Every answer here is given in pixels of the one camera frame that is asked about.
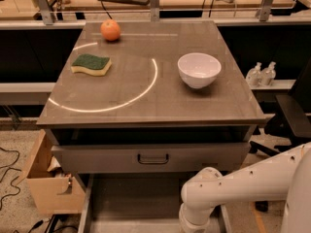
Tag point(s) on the metal frame rail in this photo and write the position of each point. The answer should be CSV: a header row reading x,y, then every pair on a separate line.
x,y
79,12

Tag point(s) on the black office chair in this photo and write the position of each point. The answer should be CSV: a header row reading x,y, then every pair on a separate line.
x,y
291,114

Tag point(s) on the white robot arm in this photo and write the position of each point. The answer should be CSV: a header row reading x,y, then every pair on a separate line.
x,y
209,189

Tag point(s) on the orange fruit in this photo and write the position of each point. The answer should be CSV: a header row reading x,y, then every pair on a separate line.
x,y
110,30

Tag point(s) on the white bowl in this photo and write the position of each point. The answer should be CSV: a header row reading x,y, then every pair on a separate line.
x,y
198,70

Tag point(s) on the green yellow sponge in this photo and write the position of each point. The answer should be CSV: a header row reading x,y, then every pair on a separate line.
x,y
91,64

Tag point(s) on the grey drawer cabinet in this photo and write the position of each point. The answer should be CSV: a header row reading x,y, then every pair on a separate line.
x,y
142,100

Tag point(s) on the clear bottle right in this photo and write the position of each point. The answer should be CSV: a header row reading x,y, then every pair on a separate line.
x,y
268,74

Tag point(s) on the cardboard box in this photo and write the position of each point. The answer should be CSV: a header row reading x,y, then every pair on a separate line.
x,y
52,194

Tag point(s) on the grey top drawer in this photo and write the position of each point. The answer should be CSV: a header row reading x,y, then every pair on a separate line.
x,y
163,158

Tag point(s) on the grey drawer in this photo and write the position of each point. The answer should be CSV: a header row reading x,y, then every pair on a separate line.
x,y
163,158
133,203

